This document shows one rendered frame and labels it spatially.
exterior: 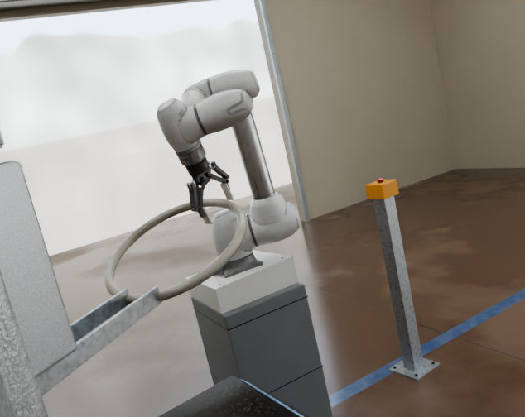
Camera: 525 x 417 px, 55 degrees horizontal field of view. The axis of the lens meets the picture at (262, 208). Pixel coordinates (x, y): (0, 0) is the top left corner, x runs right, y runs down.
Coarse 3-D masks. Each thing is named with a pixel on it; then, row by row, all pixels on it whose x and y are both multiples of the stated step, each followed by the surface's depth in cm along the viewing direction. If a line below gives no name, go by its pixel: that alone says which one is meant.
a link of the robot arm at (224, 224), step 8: (216, 216) 221; (224, 216) 219; (232, 216) 219; (216, 224) 219; (224, 224) 218; (232, 224) 218; (248, 224) 218; (216, 232) 219; (224, 232) 218; (232, 232) 218; (248, 232) 218; (216, 240) 221; (224, 240) 218; (248, 240) 218; (216, 248) 223; (224, 248) 219; (240, 248) 219; (248, 248) 221; (232, 256) 219; (240, 256) 220
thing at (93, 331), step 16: (112, 304) 139; (128, 304) 145; (144, 304) 135; (80, 320) 129; (96, 320) 134; (112, 320) 124; (128, 320) 129; (80, 336) 128; (96, 336) 119; (112, 336) 123; (80, 352) 114; (96, 352) 118; (64, 368) 109; (48, 384) 105
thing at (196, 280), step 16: (176, 208) 179; (240, 208) 162; (144, 224) 177; (240, 224) 154; (128, 240) 173; (240, 240) 149; (112, 256) 167; (224, 256) 144; (112, 272) 160; (208, 272) 141; (112, 288) 151; (176, 288) 139; (192, 288) 140
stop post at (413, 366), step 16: (368, 192) 265; (384, 192) 258; (384, 208) 262; (384, 224) 265; (384, 240) 269; (400, 240) 269; (384, 256) 272; (400, 256) 269; (400, 272) 269; (400, 288) 270; (400, 304) 273; (400, 320) 276; (400, 336) 280; (416, 336) 278; (416, 352) 278; (400, 368) 284; (416, 368) 278; (432, 368) 277
